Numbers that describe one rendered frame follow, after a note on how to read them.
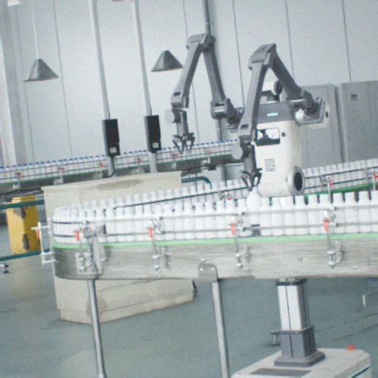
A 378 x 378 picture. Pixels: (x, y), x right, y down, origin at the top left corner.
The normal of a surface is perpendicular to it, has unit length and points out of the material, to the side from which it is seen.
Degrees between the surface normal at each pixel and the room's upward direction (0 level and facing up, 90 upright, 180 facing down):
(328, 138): 90
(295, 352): 90
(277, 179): 90
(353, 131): 90
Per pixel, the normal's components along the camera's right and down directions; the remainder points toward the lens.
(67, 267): -0.79, 0.12
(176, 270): -0.56, 0.11
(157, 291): 0.61, -0.03
